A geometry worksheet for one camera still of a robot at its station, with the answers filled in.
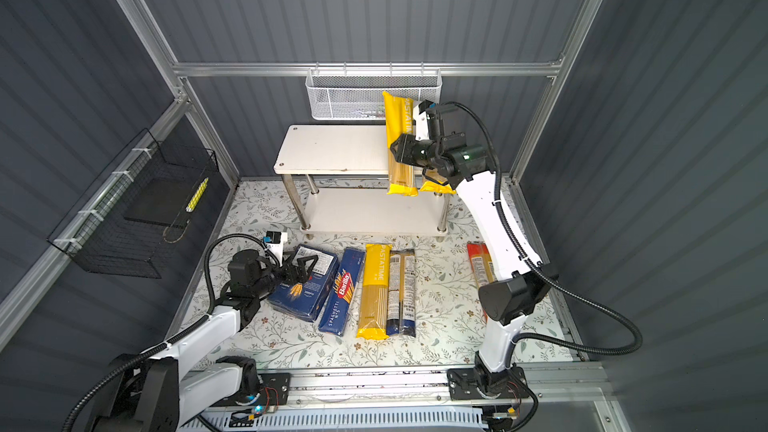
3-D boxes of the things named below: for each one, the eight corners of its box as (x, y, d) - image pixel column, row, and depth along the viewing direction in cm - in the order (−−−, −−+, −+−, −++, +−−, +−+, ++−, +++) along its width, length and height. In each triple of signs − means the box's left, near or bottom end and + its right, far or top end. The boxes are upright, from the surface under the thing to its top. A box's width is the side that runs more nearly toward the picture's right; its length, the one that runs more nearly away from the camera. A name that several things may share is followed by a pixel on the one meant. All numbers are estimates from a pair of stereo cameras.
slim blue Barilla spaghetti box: (318, 331, 84) (316, 328, 81) (346, 252, 100) (345, 247, 98) (341, 337, 83) (340, 333, 80) (366, 256, 99) (365, 251, 97)
